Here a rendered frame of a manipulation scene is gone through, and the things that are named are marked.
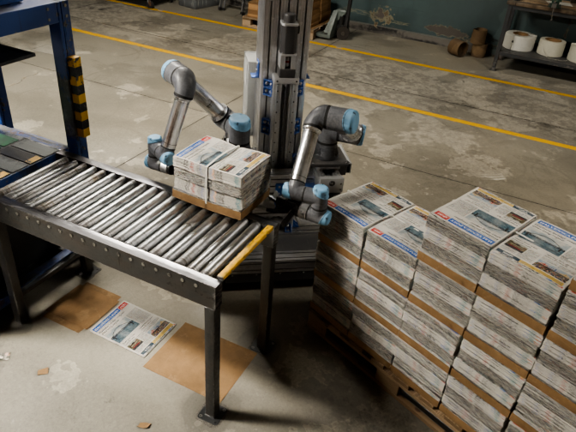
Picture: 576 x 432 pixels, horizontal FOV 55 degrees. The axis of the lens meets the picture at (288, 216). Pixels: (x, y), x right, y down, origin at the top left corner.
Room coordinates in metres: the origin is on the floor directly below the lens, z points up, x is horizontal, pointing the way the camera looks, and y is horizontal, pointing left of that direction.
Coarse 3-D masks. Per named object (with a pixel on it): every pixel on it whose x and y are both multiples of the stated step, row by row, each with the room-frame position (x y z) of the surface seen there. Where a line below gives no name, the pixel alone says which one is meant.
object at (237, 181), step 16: (224, 160) 2.30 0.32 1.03; (240, 160) 2.32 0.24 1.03; (256, 160) 2.33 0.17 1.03; (224, 176) 2.18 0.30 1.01; (240, 176) 2.17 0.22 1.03; (256, 176) 2.28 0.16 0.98; (224, 192) 2.18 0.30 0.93; (240, 192) 2.15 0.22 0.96; (256, 192) 2.27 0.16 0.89; (240, 208) 2.15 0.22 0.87
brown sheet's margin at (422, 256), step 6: (420, 252) 1.92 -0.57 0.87; (420, 258) 1.92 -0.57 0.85; (426, 258) 1.90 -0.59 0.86; (432, 258) 1.88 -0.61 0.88; (432, 264) 1.87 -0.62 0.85; (438, 264) 1.85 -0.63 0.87; (438, 270) 1.85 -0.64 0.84; (444, 270) 1.83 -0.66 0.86; (450, 270) 1.81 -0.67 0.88; (450, 276) 1.81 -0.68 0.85; (456, 276) 1.79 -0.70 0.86; (462, 282) 1.77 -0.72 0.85; (468, 282) 1.75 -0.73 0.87; (468, 288) 1.75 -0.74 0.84; (474, 288) 1.73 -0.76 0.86
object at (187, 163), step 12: (192, 144) 2.43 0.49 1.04; (204, 144) 2.44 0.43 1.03; (216, 144) 2.46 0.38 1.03; (228, 144) 2.49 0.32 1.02; (180, 156) 2.29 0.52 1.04; (192, 156) 2.31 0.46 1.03; (204, 156) 2.32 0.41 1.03; (180, 168) 2.28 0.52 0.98; (192, 168) 2.25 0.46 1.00; (180, 180) 2.28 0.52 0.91; (192, 180) 2.25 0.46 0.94; (192, 192) 2.25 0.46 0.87
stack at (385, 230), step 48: (384, 192) 2.49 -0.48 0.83; (336, 240) 2.26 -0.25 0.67; (384, 240) 2.06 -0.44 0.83; (384, 288) 2.02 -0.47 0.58; (432, 288) 1.86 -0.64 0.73; (384, 336) 1.98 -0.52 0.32; (432, 336) 1.81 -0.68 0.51; (480, 336) 1.67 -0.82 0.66; (528, 336) 1.56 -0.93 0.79; (384, 384) 1.94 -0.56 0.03; (432, 384) 1.76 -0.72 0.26; (480, 384) 1.62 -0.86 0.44
